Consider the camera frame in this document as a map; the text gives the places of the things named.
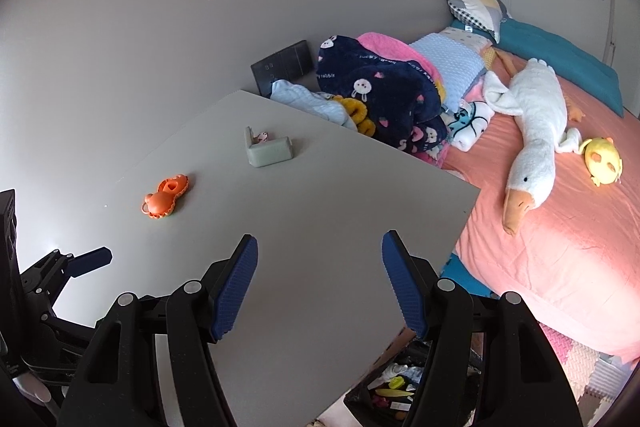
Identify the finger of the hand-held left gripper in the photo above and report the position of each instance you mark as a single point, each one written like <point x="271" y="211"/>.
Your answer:
<point x="90" y="259"/>
<point x="70" y="329"/>

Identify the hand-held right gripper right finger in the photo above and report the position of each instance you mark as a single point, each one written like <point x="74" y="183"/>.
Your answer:
<point x="407" y="289"/>

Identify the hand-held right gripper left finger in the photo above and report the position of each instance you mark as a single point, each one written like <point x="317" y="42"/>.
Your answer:
<point x="235" y="287"/>

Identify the black storage bin with items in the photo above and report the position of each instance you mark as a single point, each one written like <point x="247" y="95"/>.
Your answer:
<point x="357" y="402"/>

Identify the person's left hand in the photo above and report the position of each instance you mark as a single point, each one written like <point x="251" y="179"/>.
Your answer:
<point x="32" y="389"/>

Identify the orange duck toy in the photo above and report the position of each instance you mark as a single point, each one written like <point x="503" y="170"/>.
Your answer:
<point x="165" y="199"/>

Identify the grey corner guard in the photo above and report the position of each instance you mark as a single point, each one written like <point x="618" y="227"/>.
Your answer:
<point x="270" y="154"/>

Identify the small pink figure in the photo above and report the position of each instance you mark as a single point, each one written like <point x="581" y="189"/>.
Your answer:
<point x="261" y="137"/>

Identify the salmon pink bed sheet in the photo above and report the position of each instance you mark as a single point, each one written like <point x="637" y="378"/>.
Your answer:
<point x="560" y="257"/>

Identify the white cartoon print cloth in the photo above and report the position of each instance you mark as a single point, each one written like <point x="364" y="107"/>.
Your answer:
<point x="470" y="127"/>

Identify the yellow flower plush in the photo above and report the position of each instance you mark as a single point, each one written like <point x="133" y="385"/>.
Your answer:
<point x="357" y="114"/>

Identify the foam puzzle floor mat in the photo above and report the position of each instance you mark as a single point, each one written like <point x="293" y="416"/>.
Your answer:
<point x="585" y="372"/>

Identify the light blue quilted cloth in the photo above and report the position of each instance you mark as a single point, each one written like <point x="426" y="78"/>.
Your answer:
<point x="305" y="102"/>

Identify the navy rabbit print blanket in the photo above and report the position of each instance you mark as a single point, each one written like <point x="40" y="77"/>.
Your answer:
<point x="385" y="92"/>

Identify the white goose plush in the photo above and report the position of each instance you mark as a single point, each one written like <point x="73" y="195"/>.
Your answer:
<point x="537" y="117"/>

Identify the light blue textured blanket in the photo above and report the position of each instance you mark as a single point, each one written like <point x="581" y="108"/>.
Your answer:
<point x="450" y="64"/>

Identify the yellow chick plush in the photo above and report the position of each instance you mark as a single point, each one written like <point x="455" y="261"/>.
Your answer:
<point x="602" y="159"/>

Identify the teal pillow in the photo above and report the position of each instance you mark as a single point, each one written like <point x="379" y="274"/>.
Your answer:
<point x="555" y="54"/>

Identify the checked patchwork pillow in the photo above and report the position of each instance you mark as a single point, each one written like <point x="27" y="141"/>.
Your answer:
<point x="480" y="12"/>

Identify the black wall socket panel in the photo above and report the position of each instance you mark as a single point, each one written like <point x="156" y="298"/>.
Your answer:
<point x="282" y="67"/>

